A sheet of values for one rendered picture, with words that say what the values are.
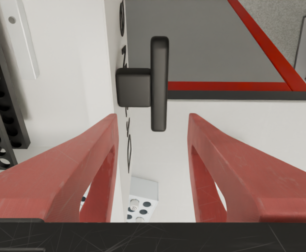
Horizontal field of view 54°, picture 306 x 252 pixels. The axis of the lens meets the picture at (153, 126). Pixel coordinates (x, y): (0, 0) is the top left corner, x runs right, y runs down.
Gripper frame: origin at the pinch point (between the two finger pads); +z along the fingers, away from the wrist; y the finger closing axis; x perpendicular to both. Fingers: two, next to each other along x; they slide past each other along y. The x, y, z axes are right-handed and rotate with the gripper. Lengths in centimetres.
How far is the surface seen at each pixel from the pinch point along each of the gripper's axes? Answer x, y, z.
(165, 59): 0.3, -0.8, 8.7
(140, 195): 26.9, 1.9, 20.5
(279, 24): 26, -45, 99
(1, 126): 6.9, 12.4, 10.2
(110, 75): 0.8, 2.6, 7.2
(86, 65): 0.0, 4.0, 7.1
